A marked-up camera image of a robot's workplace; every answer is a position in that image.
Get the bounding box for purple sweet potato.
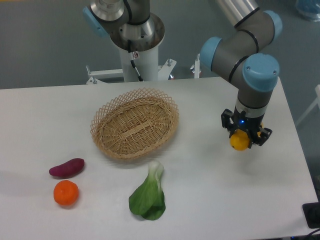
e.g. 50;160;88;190
48;158;85;178

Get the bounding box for white frame at right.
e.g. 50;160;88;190
295;84;320;128

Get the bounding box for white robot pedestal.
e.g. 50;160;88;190
86;46;177;85

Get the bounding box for black device at table edge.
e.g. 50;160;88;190
302;202;320;229

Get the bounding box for green bok choy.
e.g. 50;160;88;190
128;161;166;221

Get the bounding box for woven wicker basket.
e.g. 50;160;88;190
90;88;179;161

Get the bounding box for yellow mango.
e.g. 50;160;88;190
229;123;258;151

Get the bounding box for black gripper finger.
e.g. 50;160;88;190
248;126;273;149
221;108;235;138

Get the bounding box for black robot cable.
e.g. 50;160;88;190
126;39;145;82

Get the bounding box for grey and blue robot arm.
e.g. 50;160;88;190
82;0;283;151

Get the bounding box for blue plastic bag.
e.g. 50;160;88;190
295;0;320;22

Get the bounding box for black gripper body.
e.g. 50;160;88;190
232;106;265;134

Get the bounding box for orange tangerine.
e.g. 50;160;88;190
53;180;79;206

